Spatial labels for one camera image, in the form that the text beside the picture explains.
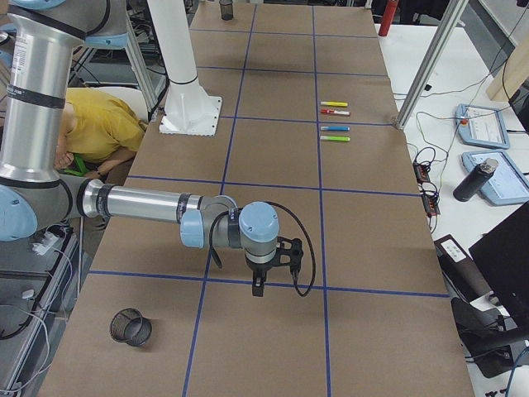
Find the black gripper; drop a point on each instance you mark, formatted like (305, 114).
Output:
(259, 270)

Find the black mesh cup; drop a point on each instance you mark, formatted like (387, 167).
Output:
(226, 9)
(131, 327)

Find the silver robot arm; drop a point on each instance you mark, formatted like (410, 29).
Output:
(34, 195)

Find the teach pendant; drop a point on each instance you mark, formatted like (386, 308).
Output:
(507, 186)
(481, 126)

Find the black water bottle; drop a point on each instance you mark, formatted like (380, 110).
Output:
(475, 180)

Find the green highlighter pen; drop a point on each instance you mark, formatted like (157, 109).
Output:
(335, 138)

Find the small black usb hub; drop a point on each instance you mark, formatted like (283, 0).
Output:
(421, 172)

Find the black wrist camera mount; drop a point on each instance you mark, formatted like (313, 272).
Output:
(288, 253)

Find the brown paper table cover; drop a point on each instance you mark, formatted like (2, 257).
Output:
(306, 146)

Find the aluminium frame post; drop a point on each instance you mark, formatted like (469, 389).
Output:
(438, 43)

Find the yellow highlighter pen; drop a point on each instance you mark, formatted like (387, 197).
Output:
(334, 104)

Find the person in yellow shirt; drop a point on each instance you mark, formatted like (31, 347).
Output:
(100, 129)

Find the white camera pillar with base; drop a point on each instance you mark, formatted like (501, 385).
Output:
(188, 109)

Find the far teach pendant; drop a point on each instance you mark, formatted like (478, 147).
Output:
(481, 126)

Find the near black mesh cup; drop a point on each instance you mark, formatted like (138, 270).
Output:
(131, 327)

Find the black adapter box with label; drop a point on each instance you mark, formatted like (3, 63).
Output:
(460, 269)

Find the red marker pen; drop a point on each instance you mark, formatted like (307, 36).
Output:
(329, 111)

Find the near teach pendant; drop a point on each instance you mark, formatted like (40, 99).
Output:
(507, 186)

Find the far black mesh cup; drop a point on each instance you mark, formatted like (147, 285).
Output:
(226, 9)

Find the blue highlighter pen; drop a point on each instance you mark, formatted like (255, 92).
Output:
(334, 128)

